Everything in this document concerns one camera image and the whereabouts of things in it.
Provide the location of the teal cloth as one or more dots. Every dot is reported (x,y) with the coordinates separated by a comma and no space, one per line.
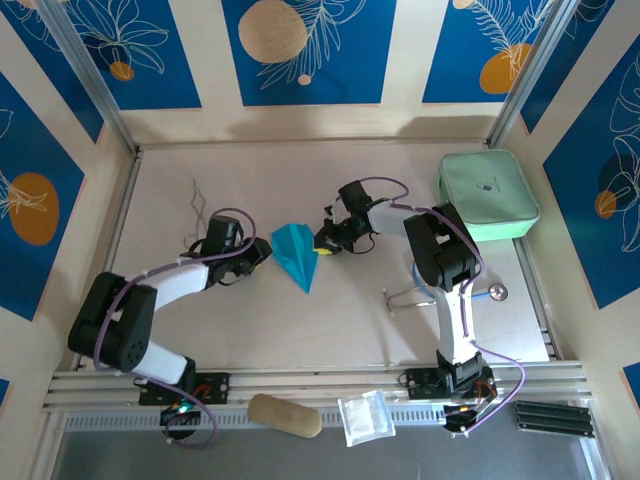
(297,255)

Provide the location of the black ridged block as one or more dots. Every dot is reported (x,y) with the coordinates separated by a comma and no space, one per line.
(555,419)

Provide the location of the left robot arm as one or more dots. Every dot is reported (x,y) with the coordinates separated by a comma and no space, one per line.
(115,320)

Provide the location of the mint green zip pouch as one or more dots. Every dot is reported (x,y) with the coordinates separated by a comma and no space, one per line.
(485,195)

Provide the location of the wide aluminium base rail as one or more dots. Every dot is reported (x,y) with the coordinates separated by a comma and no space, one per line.
(325,382)

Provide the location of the aluminium frame post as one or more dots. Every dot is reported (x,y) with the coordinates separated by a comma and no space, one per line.
(530,75)
(90,80)

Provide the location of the clear plastic bag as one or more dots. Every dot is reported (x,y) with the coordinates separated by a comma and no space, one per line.
(366,417)

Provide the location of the stethoscope with blue tube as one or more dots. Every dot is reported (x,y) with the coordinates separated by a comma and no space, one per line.
(415,302)

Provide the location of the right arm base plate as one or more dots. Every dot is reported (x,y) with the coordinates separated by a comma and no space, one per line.
(420,382)

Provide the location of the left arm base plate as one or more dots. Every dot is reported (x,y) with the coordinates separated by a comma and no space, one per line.
(220,387)

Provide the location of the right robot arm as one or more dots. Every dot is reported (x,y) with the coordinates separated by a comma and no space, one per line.
(440,245)

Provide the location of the blue floral wall panel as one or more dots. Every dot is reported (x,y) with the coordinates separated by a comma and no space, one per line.
(50,150)
(450,50)
(350,75)
(575,225)
(150,75)

